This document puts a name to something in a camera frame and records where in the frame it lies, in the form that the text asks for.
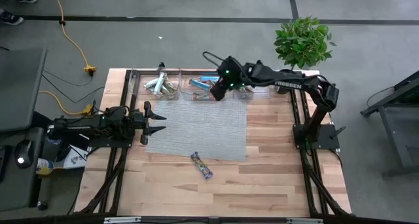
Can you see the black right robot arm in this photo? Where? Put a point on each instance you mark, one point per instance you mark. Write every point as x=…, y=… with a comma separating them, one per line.
x=294, y=83

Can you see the light blue granola bar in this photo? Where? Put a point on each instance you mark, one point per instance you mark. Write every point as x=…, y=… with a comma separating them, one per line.
x=199, y=84

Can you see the black aluminium table frame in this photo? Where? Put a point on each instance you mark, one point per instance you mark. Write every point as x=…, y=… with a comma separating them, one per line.
x=118, y=165

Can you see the black computer mouse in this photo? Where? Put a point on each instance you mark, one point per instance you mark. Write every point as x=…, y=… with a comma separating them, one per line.
x=24, y=153

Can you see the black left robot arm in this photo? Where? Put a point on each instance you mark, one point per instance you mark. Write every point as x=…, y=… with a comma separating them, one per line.
x=82, y=127

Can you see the white yellow bottle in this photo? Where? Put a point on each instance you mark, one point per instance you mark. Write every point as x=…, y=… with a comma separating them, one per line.
x=44, y=166

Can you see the dark grey desk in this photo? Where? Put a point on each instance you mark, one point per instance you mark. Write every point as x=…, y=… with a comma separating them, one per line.
x=13, y=191

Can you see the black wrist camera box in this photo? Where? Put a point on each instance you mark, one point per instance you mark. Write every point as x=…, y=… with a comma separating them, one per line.
x=229, y=67

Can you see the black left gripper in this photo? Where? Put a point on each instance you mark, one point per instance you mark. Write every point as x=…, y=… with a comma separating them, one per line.
x=135, y=122

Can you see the black side stand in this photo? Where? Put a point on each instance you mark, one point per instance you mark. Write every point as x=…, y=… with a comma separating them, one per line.
x=396, y=119

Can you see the green leafy plant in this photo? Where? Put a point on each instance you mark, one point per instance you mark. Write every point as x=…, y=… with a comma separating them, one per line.
x=302, y=42

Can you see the red white snack packet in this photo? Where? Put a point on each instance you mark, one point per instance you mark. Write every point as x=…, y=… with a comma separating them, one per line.
x=209, y=78

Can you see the dark blue granola bar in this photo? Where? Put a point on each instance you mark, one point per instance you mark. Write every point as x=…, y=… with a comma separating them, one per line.
x=202, y=165

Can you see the grey woven mat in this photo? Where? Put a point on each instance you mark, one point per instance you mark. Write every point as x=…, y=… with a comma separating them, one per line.
x=203, y=129

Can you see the white paper box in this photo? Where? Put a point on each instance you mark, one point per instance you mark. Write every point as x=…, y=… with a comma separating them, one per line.
x=73, y=160

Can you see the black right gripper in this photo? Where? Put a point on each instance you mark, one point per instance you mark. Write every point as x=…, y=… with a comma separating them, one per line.
x=230, y=84

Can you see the red granola bar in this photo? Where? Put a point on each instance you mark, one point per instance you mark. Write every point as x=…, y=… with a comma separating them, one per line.
x=200, y=96

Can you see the dark grey panel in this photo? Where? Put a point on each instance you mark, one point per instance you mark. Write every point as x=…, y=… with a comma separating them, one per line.
x=19, y=86

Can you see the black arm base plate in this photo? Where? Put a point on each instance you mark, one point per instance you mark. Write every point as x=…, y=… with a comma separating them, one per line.
x=330, y=139
x=108, y=144

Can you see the clear plastic bin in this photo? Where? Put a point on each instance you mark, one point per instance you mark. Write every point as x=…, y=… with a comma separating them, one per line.
x=186, y=96
x=262, y=93
x=139, y=86

